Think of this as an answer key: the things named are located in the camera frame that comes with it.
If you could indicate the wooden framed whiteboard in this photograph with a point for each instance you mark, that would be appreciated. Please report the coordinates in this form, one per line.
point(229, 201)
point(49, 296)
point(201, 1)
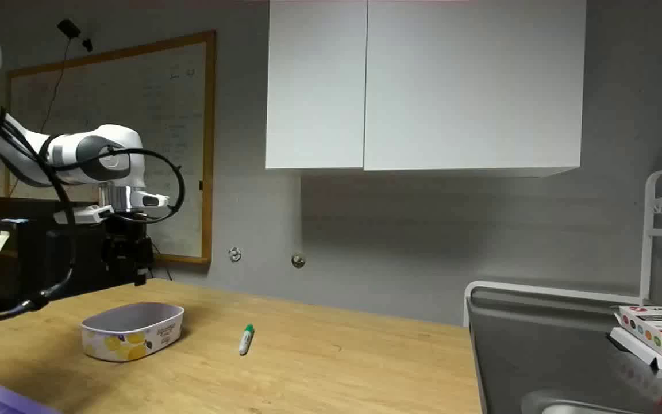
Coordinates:
point(155, 115)

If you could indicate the stainless steel sink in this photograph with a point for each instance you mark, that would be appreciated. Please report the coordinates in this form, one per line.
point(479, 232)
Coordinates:
point(545, 352)

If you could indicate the round metal wall knob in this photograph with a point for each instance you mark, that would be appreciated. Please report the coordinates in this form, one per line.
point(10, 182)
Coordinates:
point(235, 253)
point(298, 260)

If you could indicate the white bowl with yellow print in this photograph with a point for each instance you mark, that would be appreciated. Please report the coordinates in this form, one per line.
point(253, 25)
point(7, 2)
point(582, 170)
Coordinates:
point(132, 332)

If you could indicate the black wall mounted camera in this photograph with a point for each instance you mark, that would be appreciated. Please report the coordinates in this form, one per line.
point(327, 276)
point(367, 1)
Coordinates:
point(70, 28)

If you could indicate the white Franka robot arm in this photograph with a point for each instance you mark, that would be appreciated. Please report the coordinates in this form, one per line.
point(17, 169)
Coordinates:
point(115, 139)

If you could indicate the green capped white marker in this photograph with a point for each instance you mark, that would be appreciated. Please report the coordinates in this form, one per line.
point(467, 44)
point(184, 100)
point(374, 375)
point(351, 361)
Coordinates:
point(247, 338)

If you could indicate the white wall cabinet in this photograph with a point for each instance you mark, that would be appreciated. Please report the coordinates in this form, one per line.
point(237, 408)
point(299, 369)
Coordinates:
point(425, 82)

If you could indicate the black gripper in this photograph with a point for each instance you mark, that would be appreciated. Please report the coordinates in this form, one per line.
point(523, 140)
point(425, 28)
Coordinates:
point(128, 243)

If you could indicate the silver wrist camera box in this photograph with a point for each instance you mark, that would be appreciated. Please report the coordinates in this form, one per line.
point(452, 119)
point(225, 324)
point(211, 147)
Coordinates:
point(143, 201)

